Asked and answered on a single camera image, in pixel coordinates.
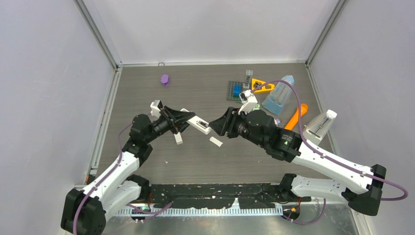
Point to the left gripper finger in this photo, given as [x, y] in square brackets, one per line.
[180, 126]
[178, 116]

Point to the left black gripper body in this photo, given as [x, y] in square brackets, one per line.
[169, 120]

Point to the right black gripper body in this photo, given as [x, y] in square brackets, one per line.
[238, 126]

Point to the slim white remote control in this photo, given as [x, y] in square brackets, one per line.
[178, 138]

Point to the white air conditioner remote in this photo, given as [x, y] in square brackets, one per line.
[195, 122]

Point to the small white battery cover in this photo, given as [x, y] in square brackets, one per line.
[215, 141]

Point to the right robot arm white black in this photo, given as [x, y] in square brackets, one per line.
[359, 186]

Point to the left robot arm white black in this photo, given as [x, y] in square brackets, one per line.
[87, 211]

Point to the green owl toy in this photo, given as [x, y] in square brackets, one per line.
[257, 107]

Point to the grey lego baseplate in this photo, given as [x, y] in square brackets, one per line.
[230, 88]

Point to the blue lego brick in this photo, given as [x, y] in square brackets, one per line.
[236, 90]

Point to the purple plastic toy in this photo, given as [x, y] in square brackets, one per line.
[165, 79]

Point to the yellow triangle toy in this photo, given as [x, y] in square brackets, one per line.
[257, 88]

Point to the grey lego piece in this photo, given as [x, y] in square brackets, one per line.
[248, 77]

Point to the orange toy microphone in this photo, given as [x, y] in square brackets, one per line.
[296, 116]

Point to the white metronome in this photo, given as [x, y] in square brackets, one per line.
[316, 129]

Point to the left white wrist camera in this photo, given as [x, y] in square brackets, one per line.
[156, 106]

